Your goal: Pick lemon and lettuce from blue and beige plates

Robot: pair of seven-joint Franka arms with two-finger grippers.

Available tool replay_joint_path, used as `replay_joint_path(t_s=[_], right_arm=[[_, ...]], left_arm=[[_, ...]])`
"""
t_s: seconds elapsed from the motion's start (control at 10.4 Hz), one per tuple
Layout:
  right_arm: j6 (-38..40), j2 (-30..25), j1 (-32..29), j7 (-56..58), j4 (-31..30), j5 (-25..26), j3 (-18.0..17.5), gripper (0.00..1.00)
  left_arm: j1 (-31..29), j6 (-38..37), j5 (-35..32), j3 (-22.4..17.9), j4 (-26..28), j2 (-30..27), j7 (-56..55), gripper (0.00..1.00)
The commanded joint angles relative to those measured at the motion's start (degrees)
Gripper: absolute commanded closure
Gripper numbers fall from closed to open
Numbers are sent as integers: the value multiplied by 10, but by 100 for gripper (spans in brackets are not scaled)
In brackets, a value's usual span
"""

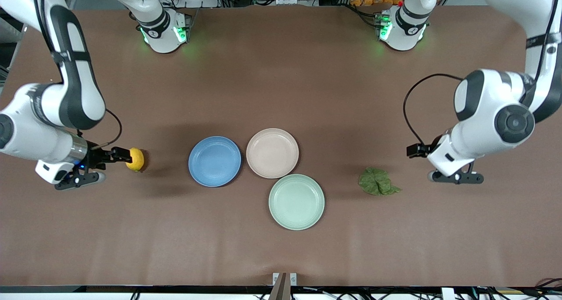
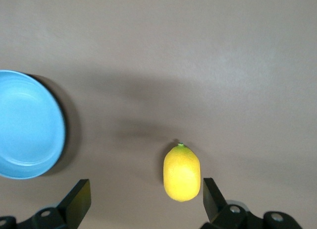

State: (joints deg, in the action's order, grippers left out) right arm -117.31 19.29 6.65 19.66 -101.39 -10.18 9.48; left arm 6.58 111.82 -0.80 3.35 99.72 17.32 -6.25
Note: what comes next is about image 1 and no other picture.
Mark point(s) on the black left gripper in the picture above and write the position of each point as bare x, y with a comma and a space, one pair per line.
422, 150

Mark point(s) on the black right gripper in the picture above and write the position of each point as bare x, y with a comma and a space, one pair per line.
96, 156

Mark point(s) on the yellow lemon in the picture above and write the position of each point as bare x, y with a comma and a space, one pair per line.
136, 160

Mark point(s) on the green lettuce leaf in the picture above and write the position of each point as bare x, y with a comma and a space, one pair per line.
375, 181

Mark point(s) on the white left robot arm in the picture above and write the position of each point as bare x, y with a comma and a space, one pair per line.
483, 115

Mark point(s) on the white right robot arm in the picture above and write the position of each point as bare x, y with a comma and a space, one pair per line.
44, 111

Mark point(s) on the blue plate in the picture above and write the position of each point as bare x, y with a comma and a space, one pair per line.
215, 161

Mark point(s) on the pale green plate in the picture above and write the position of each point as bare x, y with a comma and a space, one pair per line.
296, 202

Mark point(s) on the beige plate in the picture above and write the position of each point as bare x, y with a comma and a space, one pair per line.
272, 153

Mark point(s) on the metal table edge bracket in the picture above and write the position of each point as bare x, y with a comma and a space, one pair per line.
284, 287

